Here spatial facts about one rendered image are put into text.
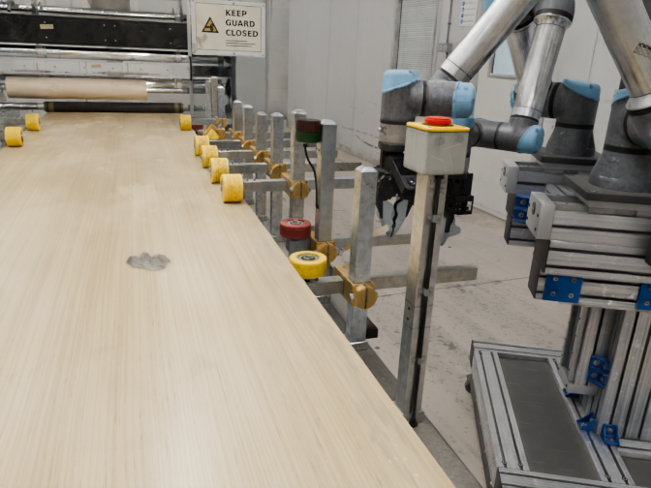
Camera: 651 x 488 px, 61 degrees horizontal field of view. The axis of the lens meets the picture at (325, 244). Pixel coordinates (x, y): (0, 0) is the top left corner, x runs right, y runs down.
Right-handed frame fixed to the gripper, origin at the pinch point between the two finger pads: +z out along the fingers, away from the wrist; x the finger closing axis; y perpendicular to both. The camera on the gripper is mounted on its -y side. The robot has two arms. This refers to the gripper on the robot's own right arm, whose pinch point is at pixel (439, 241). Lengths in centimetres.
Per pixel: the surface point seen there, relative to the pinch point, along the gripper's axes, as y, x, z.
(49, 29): -123, 251, -56
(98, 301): -87, -37, -8
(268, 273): -56, -31, -8
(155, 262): -77, -23, -9
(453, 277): -11.3, -26.5, -0.8
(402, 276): -24.6, -26.4, -2.3
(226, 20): -20, 247, -66
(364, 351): -35.0, -31.7, 12.5
